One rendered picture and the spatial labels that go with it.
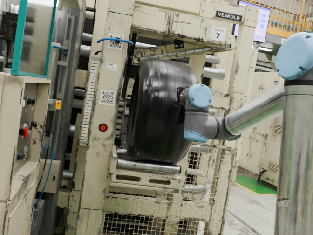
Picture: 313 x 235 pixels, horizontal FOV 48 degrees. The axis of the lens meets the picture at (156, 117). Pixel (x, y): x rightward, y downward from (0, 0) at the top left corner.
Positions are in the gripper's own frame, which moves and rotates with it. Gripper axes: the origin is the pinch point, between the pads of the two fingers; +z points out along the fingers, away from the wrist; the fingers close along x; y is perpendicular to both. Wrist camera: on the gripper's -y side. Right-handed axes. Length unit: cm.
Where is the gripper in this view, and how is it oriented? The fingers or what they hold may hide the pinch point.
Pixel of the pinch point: (178, 106)
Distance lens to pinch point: 166.7
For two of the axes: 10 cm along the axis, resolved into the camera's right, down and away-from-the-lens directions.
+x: -9.8, -1.4, -1.7
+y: 1.4, -9.9, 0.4
